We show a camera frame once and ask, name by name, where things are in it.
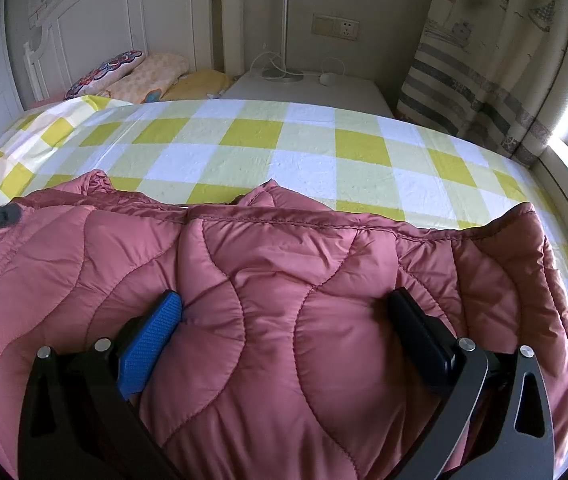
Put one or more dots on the small white round device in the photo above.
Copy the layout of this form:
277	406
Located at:
328	79

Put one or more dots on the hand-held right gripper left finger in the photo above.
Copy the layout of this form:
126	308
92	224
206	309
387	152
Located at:
151	340

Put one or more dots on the printed striped curtain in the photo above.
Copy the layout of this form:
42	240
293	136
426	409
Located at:
489	60

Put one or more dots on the yellow pillow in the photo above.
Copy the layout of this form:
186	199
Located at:
199	85

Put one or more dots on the white nightstand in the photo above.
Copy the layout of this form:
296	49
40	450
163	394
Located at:
304	94

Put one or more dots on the colourful patterned pillow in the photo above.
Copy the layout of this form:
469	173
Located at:
104	75

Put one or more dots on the pink quilted jacket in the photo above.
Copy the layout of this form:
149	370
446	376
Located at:
274	310

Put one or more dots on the white wall socket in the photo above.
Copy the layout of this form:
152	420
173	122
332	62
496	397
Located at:
348	29

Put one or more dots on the beige wall switch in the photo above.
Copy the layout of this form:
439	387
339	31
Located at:
324	25

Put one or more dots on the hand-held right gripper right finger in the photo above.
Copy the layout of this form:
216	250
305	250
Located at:
416	330

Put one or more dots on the white bed headboard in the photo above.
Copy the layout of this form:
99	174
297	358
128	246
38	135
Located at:
104	25

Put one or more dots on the pale pink checkered pillow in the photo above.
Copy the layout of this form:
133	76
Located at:
159	72

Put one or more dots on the yellow white checkered blanket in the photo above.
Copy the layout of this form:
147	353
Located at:
314	150

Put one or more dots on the slim white table lamp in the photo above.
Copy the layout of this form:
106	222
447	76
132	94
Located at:
286	20

